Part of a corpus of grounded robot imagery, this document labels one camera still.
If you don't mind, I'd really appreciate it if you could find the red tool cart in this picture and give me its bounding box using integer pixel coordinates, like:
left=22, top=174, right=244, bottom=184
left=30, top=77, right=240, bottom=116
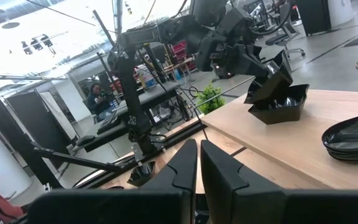
left=172, top=42, right=196, bottom=71

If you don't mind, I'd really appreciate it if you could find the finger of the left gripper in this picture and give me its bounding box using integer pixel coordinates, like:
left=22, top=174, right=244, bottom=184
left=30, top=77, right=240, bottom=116
left=246, top=44, right=262, bottom=62
left=239, top=52, right=269, bottom=78

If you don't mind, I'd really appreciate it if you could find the green plant in white pot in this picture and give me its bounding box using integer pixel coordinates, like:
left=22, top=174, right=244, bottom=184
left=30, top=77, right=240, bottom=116
left=196, top=83, right=226, bottom=115

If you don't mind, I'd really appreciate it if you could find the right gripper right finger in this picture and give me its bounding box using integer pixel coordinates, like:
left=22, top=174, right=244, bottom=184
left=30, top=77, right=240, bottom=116
left=200, top=139, right=358, bottom=224

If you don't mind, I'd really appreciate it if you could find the wooden shelf with black legs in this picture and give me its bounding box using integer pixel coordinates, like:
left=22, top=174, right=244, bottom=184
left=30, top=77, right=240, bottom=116
left=200, top=89, right=358, bottom=190

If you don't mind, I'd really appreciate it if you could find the black cabinet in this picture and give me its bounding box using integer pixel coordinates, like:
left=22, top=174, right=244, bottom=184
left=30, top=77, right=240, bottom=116
left=296, top=0, right=332, bottom=35

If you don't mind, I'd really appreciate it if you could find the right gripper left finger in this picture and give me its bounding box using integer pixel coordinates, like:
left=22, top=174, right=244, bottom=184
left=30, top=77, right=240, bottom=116
left=28, top=139, right=198, bottom=224

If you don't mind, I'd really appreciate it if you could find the black square wavy mini plate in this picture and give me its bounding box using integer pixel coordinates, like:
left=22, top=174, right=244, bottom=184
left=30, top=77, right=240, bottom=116
left=243, top=49, right=293, bottom=105
left=126, top=161, right=157, bottom=187
left=247, top=83, right=310, bottom=125

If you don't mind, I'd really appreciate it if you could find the person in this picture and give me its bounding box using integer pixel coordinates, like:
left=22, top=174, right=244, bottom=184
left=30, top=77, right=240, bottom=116
left=85, top=83, right=113, bottom=116

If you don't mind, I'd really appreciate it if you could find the grey office chair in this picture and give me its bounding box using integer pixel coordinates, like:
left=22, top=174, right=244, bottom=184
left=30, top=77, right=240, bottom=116
left=265, top=2, right=306, bottom=60

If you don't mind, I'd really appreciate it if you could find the black partition panel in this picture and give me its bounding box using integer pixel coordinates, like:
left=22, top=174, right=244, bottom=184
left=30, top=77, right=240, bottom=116
left=4, top=88, right=77, bottom=156

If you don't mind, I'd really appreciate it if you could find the black teardrop mini plate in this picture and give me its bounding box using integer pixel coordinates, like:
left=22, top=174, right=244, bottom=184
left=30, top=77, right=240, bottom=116
left=324, top=146, right=358, bottom=162
left=321, top=111, right=358, bottom=153

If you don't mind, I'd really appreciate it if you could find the black desk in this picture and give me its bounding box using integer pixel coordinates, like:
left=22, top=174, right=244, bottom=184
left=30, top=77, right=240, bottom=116
left=82, top=81, right=183, bottom=153

